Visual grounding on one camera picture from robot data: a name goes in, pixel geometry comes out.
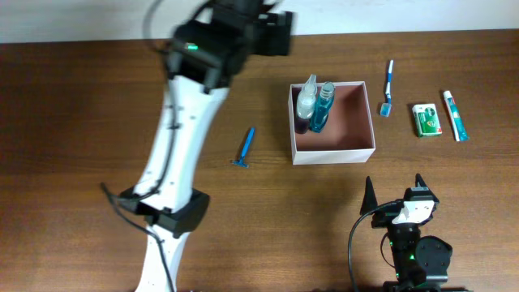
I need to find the blue white toothbrush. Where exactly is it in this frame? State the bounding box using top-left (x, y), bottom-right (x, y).
top-left (380, 59), bottom-right (394, 118)

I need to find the blue disposable razor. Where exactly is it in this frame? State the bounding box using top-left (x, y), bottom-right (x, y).
top-left (232, 127), bottom-right (255, 168)

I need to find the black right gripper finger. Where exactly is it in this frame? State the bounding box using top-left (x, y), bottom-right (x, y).
top-left (359, 176), bottom-right (378, 216)
top-left (415, 174), bottom-right (427, 188)

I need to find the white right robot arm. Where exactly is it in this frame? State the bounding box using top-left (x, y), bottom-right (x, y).
top-left (371, 174), bottom-right (453, 292)

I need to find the pink open cardboard box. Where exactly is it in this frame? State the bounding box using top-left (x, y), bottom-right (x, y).
top-left (288, 81), bottom-right (376, 165)

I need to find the green soap box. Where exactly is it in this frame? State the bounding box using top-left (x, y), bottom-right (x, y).
top-left (411, 103), bottom-right (443, 138)

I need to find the teal mouthwash bottle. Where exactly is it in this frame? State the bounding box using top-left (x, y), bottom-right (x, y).
top-left (310, 81), bottom-right (336, 133)

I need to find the clear spray bottle dark liquid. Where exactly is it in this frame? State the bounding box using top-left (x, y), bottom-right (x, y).
top-left (294, 74), bottom-right (317, 134)

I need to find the green white toothpaste tube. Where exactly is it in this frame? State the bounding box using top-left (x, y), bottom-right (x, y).
top-left (443, 91), bottom-right (470, 142)

